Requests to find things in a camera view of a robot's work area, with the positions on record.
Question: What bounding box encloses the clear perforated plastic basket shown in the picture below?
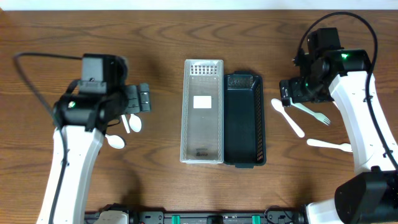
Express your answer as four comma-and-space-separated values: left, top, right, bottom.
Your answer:
180, 59, 224, 164

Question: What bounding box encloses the white plastic spoon near left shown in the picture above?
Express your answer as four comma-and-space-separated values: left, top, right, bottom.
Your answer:
105, 134, 126, 149

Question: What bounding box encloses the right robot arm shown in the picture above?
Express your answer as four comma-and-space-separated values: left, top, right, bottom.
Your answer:
279, 49, 397, 223

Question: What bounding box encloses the white plastic spoon bowl up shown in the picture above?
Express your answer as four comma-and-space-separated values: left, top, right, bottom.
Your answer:
121, 114, 131, 134

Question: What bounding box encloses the right black cable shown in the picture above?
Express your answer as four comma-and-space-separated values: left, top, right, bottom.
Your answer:
292, 11, 398, 170

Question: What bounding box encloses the white plastic fork handle up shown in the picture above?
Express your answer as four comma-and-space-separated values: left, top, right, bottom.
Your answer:
271, 98, 305, 138

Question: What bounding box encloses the white plastic fork near right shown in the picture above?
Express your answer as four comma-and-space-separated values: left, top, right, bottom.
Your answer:
307, 139, 353, 152

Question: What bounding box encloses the left black cable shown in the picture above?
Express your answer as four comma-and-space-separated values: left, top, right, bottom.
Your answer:
12, 52, 85, 224

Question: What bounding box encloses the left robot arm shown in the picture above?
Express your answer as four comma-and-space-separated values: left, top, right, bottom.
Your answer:
37, 125, 137, 223

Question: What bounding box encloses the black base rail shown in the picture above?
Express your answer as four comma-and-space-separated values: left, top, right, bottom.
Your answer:
83, 203, 308, 224

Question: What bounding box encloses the light green plastic fork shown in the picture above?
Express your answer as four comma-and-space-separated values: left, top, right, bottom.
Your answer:
291, 103, 331, 126

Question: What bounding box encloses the white plastic spoon bowl down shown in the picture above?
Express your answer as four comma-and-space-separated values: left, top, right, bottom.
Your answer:
129, 114, 142, 133

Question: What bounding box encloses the black perforated plastic basket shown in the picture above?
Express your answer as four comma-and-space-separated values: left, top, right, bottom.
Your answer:
224, 71, 267, 169

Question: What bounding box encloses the black cable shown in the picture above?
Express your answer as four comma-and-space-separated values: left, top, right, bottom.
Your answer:
12, 52, 85, 224
292, 11, 398, 170

